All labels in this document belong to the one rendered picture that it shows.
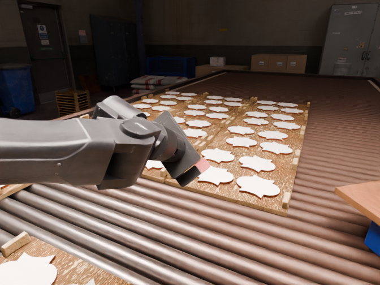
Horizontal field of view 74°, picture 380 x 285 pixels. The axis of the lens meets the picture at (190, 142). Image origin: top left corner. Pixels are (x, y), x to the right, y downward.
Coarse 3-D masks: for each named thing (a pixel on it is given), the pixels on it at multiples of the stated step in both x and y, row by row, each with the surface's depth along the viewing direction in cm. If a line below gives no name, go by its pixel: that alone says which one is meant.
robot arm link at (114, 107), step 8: (112, 96) 40; (96, 104) 37; (104, 104) 38; (112, 104) 38; (120, 104) 39; (128, 104) 40; (96, 112) 37; (104, 112) 36; (112, 112) 37; (120, 112) 38; (128, 112) 38; (136, 112) 38; (128, 120) 31; (136, 120) 32; (144, 120) 34; (120, 128) 30; (128, 128) 29; (136, 128) 30; (144, 128) 31; (152, 128) 33; (136, 136) 29; (144, 136) 30
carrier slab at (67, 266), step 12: (36, 240) 62; (36, 252) 59; (48, 252) 59; (60, 252) 59; (0, 264) 56; (60, 264) 56; (72, 264) 56; (84, 264) 56; (60, 276) 53; (72, 276) 53; (84, 276) 53; (96, 276) 53; (108, 276) 53
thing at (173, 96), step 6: (168, 90) 237; (150, 96) 214; (156, 96) 219; (162, 96) 214; (168, 96) 214; (174, 96) 214; (180, 96) 219; (186, 96) 218; (192, 96) 218; (198, 96) 219; (204, 96) 219
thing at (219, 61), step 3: (210, 57) 648; (213, 57) 647; (216, 57) 656; (219, 57) 659; (222, 57) 659; (225, 57) 660; (210, 60) 650; (213, 60) 648; (216, 60) 646; (219, 60) 644; (222, 60) 641; (225, 60) 662; (210, 63) 653; (213, 63) 650; (216, 63) 648; (219, 63) 646; (222, 63) 644; (219, 66) 649; (222, 66) 646
